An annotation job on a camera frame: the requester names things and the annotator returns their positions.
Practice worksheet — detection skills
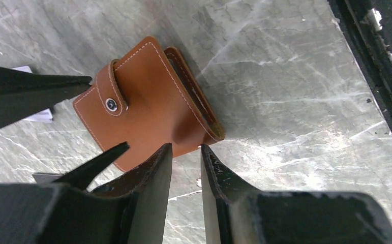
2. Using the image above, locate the white card stack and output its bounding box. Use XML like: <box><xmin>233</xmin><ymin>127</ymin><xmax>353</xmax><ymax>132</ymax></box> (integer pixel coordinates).
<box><xmin>12</xmin><ymin>66</ymin><xmax>53</xmax><ymax>123</ymax></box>

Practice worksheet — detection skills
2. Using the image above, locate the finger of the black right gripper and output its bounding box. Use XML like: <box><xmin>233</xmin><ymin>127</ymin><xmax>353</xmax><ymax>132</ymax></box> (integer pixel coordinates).
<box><xmin>32</xmin><ymin>141</ymin><xmax>130</xmax><ymax>192</ymax></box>
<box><xmin>0</xmin><ymin>67</ymin><xmax>92</xmax><ymax>129</ymax></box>

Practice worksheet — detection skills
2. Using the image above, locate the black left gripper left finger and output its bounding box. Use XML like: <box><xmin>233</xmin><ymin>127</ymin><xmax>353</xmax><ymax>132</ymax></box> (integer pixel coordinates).
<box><xmin>0</xmin><ymin>143</ymin><xmax>172</xmax><ymax>243</ymax></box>

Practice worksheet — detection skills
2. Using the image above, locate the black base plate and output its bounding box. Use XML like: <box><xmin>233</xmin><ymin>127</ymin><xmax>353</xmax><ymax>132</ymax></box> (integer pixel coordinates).
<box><xmin>328</xmin><ymin>1</ymin><xmax>392</xmax><ymax>132</ymax></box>

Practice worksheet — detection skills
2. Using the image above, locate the brown leather card holder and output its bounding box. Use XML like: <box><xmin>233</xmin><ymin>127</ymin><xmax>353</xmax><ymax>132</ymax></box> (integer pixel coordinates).
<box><xmin>73</xmin><ymin>36</ymin><xmax>225</xmax><ymax>172</ymax></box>

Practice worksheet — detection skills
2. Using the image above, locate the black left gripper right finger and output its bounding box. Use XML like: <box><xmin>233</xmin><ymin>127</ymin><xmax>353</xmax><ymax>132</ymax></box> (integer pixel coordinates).
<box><xmin>200</xmin><ymin>145</ymin><xmax>392</xmax><ymax>243</ymax></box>

